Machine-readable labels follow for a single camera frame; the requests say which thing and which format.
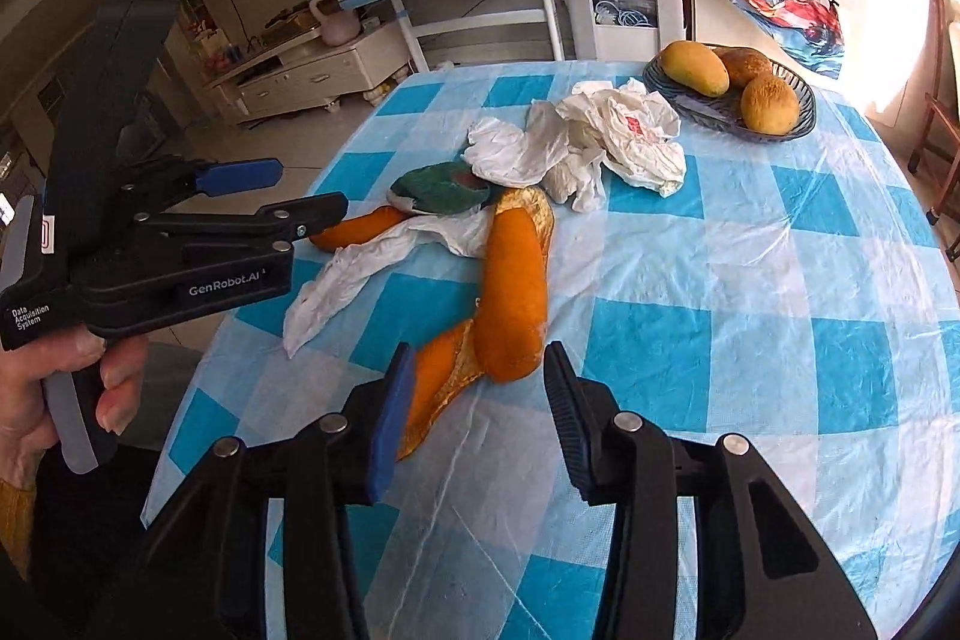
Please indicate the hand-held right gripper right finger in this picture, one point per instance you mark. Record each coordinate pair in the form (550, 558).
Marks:
(566, 419)

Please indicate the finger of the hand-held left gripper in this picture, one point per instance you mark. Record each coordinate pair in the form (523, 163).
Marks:
(315, 212)
(240, 175)

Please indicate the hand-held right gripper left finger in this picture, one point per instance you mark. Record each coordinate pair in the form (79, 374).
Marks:
(390, 430)

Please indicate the small orange peel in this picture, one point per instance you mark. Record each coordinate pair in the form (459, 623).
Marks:
(352, 231)

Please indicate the long white tissue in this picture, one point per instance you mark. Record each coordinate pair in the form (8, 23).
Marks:
(337, 280)

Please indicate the large orange peel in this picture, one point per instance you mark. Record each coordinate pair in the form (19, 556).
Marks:
(514, 295)

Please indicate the white plastic bag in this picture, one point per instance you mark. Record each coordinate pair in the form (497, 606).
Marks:
(637, 138)

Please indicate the person's left forearm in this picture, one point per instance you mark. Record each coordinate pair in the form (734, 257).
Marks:
(15, 520)

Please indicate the person's left hand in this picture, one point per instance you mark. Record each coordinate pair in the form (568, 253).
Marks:
(22, 400)

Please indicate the green plush toy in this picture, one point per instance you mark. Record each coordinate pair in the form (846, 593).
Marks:
(435, 190)

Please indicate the cream television cabinet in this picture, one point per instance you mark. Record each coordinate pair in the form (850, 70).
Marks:
(315, 74)

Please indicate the blue white checked tablecloth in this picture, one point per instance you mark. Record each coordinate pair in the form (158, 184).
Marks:
(675, 310)

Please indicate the gold box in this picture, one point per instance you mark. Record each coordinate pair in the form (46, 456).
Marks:
(289, 29)

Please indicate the pink kettlebell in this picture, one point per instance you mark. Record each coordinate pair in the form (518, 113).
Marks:
(337, 25)

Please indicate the person's dark clothing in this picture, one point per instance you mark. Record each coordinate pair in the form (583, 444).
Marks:
(75, 550)

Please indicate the dark woven fruit basket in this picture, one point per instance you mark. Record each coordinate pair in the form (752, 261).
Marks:
(712, 115)

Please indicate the yellow mango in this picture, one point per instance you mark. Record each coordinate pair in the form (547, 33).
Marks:
(694, 69)

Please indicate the brown round fruit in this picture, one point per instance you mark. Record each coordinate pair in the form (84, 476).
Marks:
(746, 66)

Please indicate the wooden chair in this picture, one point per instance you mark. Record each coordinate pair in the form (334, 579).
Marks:
(941, 130)

